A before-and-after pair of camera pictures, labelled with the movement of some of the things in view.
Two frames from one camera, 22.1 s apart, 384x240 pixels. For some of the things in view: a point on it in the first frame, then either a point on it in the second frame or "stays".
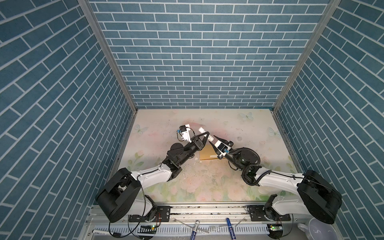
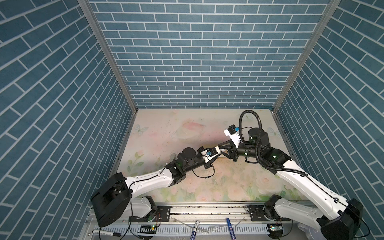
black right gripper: (222, 140) to (232, 152)
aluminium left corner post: (86, 5) stays
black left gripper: (196, 144) to (206, 166)
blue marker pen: (233, 237) stays
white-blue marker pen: (197, 222) stays
